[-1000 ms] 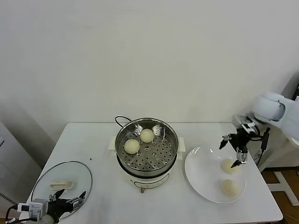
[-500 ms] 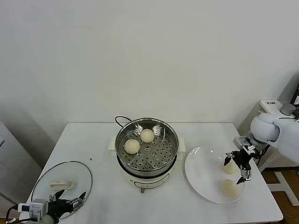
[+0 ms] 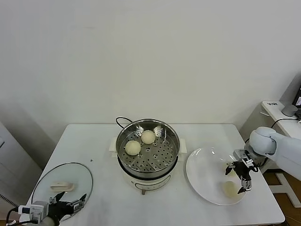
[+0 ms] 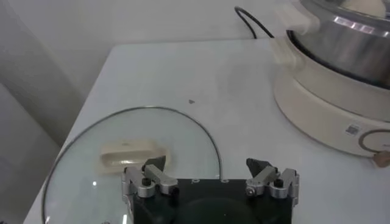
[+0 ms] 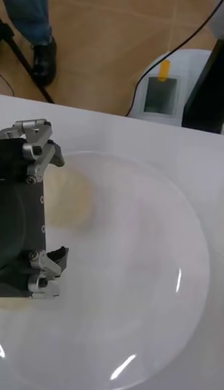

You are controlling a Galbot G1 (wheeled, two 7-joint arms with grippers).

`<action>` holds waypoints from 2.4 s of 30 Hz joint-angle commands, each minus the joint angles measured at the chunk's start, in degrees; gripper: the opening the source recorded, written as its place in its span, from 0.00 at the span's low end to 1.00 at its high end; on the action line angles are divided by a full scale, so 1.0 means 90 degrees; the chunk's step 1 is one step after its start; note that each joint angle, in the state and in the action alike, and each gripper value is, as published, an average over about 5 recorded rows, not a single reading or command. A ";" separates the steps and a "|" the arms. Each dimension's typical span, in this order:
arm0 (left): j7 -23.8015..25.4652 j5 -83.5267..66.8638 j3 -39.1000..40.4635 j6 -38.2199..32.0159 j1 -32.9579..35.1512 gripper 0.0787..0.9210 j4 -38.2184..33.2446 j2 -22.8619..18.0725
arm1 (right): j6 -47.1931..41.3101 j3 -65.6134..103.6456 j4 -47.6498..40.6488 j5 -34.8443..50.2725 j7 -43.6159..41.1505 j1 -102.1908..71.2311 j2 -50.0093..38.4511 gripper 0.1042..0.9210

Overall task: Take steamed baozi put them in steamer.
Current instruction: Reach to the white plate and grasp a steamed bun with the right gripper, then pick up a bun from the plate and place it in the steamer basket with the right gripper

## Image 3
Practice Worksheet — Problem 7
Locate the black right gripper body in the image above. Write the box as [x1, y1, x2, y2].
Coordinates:
[234, 159, 259, 181]

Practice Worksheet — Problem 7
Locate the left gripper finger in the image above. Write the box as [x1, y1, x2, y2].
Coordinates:
[49, 191, 65, 203]
[70, 194, 87, 212]

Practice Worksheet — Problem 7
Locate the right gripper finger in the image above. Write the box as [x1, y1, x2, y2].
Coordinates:
[237, 180, 252, 194]
[225, 162, 235, 176]

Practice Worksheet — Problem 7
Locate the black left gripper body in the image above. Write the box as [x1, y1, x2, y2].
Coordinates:
[48, 200, 74, 222]

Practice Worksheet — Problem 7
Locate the glass lid with cream handle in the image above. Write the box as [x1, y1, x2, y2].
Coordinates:
[31, 162, 94, 223]

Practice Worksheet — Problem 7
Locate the perforated steel steamer basket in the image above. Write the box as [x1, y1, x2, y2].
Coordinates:
[109, 119, 188, 178]

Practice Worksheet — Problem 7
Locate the white round plate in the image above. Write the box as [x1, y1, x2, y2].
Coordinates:
[185, 147, 249, 206]

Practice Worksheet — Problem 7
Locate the grey round desk gadget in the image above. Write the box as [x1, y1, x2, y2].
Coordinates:
[281, 105, 297, 117]

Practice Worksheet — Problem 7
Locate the cream electric cooker base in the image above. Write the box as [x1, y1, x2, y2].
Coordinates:
[110, 150, 186, 196]

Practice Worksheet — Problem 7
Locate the dark laptop computer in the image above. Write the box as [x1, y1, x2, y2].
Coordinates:
[291, 82, 301, 120]

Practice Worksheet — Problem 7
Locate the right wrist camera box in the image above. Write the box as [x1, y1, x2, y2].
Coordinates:
[232, 149, 247, 160]

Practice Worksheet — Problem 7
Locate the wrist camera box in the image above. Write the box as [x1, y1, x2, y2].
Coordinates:
[232, 149, 247, 160]
[18, 200, 49, 224]

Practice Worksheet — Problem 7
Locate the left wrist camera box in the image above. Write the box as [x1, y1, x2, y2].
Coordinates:
[18, 200, 49, 224]

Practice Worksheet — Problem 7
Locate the black cooker power cord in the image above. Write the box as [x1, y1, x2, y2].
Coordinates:
[115, 117, 135, 129]

